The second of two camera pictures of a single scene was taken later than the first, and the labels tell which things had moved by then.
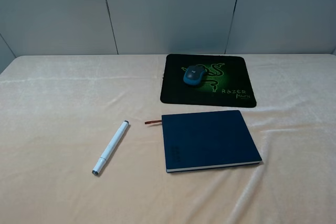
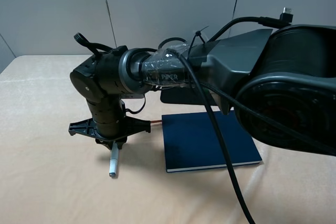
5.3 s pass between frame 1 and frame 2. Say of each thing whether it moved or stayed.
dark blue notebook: stayed
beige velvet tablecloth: stayed
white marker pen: moved
